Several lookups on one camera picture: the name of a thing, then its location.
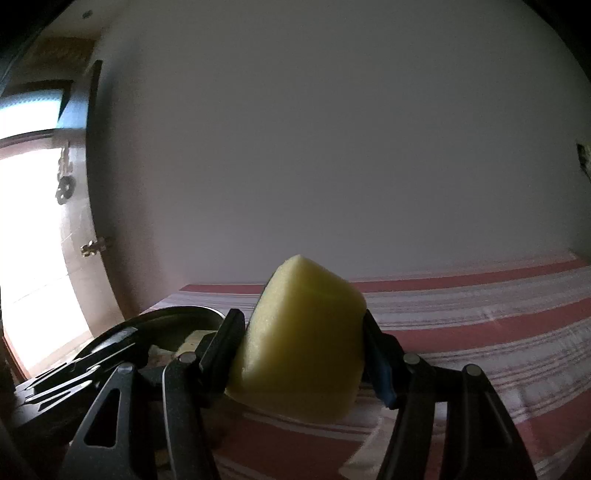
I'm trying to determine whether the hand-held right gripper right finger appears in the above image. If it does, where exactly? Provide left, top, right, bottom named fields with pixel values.
left=362, top=309, right=539, bottom=480

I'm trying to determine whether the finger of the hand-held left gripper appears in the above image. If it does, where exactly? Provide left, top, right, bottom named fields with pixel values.
left=22, top=376, right=95, bottom=408
left=28, top=325, right=155, bottom=393

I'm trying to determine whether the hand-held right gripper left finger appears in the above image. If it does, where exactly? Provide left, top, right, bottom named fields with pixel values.
left=60, top=308, right=246, bottom=480

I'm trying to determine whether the round bowl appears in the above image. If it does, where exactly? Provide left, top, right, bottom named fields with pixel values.
left=71, top=305, right=229, bottom=370

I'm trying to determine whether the yellow sponge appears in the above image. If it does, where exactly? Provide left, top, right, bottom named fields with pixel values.
left=173, top=329, right=218, bottom=360
left=225, top=254, right=368, bottom=424

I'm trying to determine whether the pink striped cloth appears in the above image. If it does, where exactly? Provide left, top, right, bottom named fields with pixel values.
left=139, top=249, right=591, bottom=480

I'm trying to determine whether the pale door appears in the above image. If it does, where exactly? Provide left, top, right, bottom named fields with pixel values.
left=60, top=134, right=126, bottom=334

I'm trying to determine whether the hanging door ornament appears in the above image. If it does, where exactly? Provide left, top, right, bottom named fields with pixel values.
left=54, top=143, right=77, bottom=205

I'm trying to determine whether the wall socket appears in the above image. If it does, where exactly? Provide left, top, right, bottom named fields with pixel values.
left=575, top=141, right=591, bottom=178

